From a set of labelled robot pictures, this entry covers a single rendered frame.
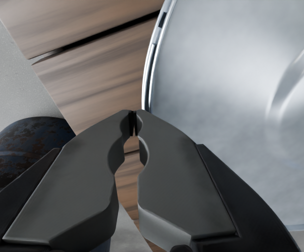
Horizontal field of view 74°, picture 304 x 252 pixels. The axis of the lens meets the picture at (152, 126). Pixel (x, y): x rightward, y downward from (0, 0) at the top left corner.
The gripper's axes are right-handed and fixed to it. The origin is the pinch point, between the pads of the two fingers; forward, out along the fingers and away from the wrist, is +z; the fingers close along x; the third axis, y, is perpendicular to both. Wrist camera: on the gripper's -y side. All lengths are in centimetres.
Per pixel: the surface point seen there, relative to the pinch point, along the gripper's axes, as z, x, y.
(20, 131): 30.4, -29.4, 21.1
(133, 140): 3.1, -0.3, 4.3
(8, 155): 21.2, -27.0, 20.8
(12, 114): 38, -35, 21
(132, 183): 3.1, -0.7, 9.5
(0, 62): 38, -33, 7
